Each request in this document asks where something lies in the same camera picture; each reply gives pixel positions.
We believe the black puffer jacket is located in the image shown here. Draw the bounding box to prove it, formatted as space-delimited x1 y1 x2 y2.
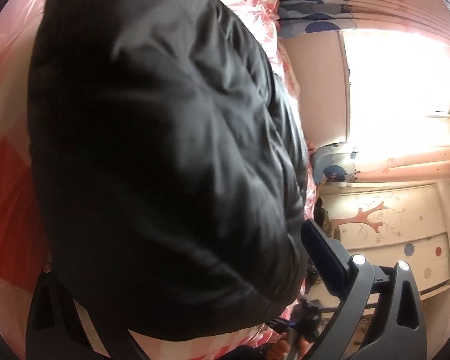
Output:
28 0 307 341

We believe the blue patterned curtain left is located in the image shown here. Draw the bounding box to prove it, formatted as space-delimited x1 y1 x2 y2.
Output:
278 0 358 39

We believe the tree decorated wardrobe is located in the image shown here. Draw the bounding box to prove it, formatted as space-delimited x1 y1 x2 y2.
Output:
322 184 450 297

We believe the person right hand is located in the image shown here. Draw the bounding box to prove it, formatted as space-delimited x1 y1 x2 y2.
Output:
265 333 312 360

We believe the beige headboard panel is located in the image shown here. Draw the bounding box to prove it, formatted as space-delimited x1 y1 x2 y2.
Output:
282 32 350 148

